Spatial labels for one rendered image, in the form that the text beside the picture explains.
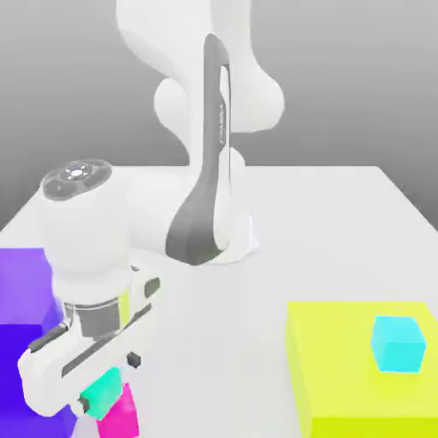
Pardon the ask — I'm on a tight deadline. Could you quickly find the small cyan cube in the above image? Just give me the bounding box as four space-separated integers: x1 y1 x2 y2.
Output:
370 315 428 374

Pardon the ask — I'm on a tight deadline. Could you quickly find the large yellow box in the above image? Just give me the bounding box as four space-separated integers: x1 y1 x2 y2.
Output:
286 300 438 438

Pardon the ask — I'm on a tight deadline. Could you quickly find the large purple box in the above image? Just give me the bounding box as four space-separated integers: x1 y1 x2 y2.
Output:
0 247 79 438

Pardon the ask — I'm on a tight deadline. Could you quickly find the small teal cube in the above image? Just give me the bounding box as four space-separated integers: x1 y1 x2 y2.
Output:
80 367 123 421

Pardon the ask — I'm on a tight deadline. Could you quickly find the small magenta cube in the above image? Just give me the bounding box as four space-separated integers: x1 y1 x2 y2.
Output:
96 382 140 438

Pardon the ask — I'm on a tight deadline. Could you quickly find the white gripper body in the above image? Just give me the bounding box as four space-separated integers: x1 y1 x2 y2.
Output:
16 301 154 417

